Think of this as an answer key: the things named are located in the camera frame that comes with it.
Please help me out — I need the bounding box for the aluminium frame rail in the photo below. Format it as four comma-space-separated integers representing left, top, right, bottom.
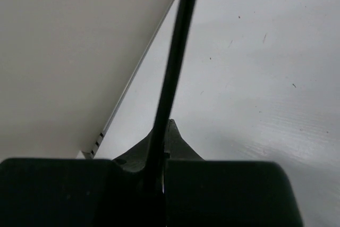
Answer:
76, 0, 176, 159

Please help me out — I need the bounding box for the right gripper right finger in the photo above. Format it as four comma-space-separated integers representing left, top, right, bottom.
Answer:
164, 120, 303, 226

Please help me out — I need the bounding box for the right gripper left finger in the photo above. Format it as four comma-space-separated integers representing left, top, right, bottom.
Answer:
0, 125, 167, 227

